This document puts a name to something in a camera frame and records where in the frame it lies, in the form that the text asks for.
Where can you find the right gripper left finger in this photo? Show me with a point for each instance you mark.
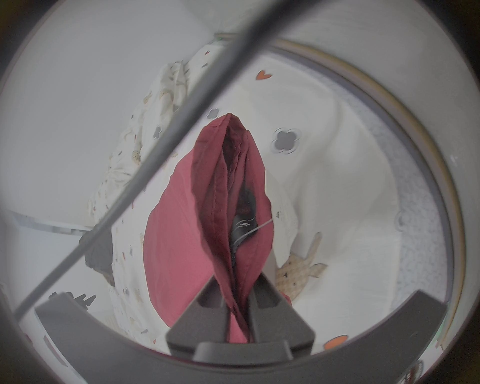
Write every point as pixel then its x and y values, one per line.
pixel 202 326

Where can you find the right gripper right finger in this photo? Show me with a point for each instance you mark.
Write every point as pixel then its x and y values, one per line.
pixel 277 322

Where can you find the red shirt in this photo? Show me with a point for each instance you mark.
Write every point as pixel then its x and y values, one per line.
pixel 225 210

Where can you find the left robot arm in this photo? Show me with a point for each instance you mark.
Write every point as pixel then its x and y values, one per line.
pixel 77 298

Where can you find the bed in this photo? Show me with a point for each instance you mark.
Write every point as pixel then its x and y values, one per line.
pixel 356 195

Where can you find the grey garment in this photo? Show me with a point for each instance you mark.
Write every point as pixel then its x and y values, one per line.
pixel 100 253

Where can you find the white printed quilt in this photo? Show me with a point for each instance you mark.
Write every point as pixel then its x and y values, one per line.
pixel 150 123

